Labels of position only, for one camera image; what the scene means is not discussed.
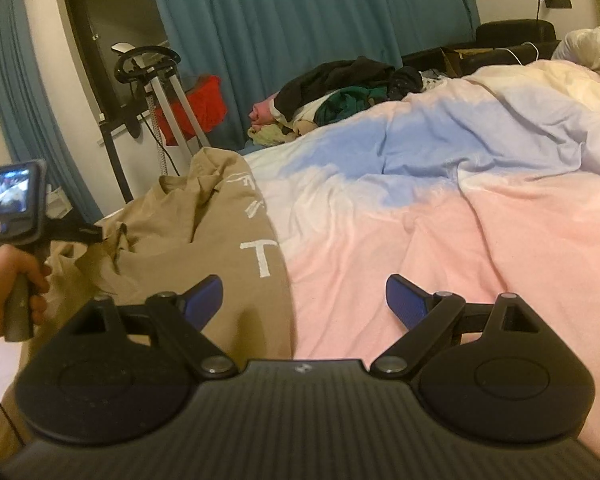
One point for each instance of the red cloth bag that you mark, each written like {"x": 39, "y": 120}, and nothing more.
{"x": 197, "y": 107}

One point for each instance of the teal curtain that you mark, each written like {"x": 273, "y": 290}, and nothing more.
{"x": 300, "y": 25}
{"x": 27, "y": 105}

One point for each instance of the white pillow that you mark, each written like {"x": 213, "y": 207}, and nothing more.
{"x": 592, "y": 47}

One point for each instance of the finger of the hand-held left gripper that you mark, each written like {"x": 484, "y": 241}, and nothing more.
{"x": 88, "y": 232}

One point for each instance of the dark wall panel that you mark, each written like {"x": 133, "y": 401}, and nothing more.
{"x": 112, "y": 30}

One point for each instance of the pile of clothes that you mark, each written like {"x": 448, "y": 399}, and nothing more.
{"x": 340, "y": 95}

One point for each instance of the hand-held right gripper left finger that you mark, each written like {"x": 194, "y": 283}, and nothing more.
{"x": 206, "y": 294}

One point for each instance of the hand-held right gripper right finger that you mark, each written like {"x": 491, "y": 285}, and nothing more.
{"x": 401, "y": 296}

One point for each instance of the person's left hand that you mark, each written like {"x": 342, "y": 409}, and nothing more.
{"x": 10, "y": 287}

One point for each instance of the tan printed shirt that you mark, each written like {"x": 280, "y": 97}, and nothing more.
{"x": 195, "y": 240}

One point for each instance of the pastel tie-dye blanket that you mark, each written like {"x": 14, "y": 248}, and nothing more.
{"x": 430, "y": 200}

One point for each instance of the black armchair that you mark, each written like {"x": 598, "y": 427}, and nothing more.
{"x": 500, "y": 40}

